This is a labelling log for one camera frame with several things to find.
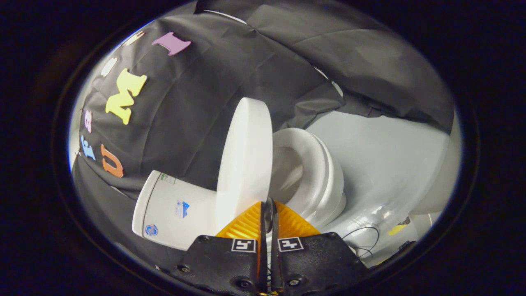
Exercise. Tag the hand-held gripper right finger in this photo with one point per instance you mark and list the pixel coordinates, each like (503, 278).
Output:
(316, 263)

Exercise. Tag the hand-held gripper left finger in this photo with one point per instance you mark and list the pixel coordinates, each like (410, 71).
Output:
(230, 263)

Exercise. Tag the black lid pull tab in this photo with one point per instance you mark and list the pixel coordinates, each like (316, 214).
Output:
(269, 211)

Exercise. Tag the white toilet lid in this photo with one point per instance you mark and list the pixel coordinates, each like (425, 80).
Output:
(244, 164)

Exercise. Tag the white toilet bowl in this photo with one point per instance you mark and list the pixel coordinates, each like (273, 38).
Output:
(335, 193)

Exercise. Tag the yellow tape piece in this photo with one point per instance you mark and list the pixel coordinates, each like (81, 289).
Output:
(397, 229)

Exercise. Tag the black backdrop cloth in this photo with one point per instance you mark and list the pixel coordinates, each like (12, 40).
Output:
(197, 102)

